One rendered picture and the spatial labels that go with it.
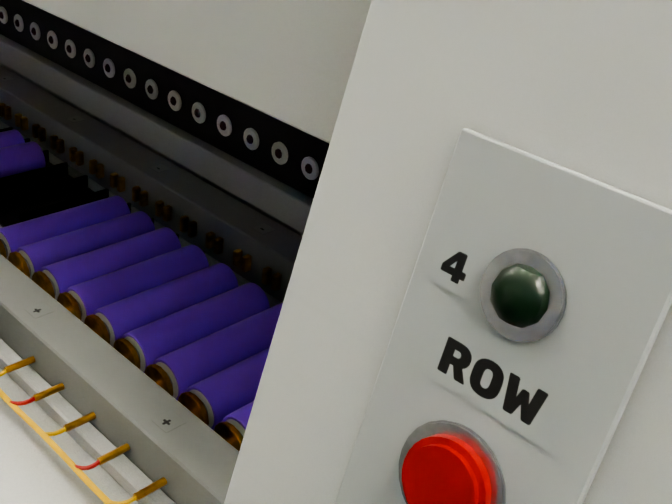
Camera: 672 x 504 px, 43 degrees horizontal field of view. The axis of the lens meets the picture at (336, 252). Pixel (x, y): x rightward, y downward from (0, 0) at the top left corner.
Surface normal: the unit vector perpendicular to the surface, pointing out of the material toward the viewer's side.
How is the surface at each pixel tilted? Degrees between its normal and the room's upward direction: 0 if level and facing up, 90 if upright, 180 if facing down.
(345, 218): 90
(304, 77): 105
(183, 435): 15
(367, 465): 90
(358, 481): 90
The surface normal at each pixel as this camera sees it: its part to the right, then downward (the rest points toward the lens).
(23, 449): 0.11, -0.87
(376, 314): -0.64, 0.05
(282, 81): -0.69, 0.29
